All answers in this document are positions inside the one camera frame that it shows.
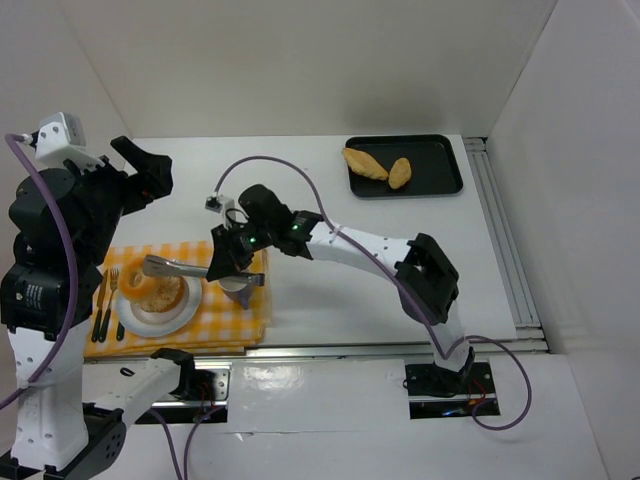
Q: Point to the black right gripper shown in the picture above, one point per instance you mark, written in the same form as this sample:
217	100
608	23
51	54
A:
226	248

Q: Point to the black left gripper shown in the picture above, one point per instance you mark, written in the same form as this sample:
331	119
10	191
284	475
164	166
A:
122	182

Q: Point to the metal tongs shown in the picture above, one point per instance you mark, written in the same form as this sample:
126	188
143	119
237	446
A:
156	266

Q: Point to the round orange bread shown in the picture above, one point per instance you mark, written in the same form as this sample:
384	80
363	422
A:
150	294

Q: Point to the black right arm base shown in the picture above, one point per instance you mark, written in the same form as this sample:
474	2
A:
429	380

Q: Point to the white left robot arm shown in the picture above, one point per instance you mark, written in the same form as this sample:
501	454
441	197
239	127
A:
46	305

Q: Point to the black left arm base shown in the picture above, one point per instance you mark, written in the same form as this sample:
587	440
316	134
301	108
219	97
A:
197	382

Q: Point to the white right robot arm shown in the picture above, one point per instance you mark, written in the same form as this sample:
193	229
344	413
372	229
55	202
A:
426	280

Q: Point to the long bread loaf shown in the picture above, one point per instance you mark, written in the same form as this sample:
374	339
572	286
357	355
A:
363	164

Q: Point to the small oval bread roll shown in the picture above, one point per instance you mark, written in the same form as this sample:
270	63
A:
400	173

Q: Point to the grey blue mug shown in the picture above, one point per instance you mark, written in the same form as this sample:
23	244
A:
238	292

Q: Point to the yellow checkered cloth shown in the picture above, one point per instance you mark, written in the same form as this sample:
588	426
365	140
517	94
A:
218	325

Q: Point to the white plate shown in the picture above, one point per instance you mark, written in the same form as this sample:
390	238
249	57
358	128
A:
160	324

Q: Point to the black baking tray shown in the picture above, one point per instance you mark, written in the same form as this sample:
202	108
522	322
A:
435	171

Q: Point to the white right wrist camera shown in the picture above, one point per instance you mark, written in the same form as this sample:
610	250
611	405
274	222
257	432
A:
219	204

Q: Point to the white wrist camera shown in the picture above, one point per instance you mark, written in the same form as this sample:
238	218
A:
219	204
61	137

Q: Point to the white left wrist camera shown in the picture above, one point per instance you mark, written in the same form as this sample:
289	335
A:
61	137

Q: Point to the green handled spoon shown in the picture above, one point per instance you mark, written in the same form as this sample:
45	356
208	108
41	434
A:
120	332

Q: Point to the green handled knife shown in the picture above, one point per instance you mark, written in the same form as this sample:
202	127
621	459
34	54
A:
99	304

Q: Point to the aluminium rail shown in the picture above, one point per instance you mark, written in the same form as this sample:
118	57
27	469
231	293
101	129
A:
527	346

